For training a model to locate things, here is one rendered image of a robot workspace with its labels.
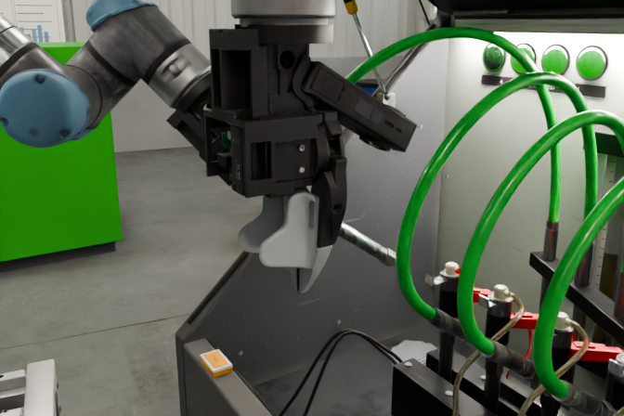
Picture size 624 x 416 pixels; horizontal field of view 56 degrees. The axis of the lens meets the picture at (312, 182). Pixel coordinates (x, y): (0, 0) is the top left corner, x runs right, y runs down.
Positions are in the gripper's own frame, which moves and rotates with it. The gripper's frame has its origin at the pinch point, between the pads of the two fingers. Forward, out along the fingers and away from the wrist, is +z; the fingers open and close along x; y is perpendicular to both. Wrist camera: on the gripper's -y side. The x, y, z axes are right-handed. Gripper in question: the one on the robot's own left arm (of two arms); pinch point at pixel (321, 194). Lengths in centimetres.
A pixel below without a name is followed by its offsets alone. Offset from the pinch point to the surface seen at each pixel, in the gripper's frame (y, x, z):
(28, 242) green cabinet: 145, -282, -77
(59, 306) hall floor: 139, -237, -34
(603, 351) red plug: -9.7, 13.3, 31.8
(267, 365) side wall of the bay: 27.6, -28.1, 17.2
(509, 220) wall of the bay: -20.1, -26.9, 28.4
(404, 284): 0.4, 14.8, 11.2
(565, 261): -10.1, 28.3, 14.9
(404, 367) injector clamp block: 8.5, -5.5, 25.5
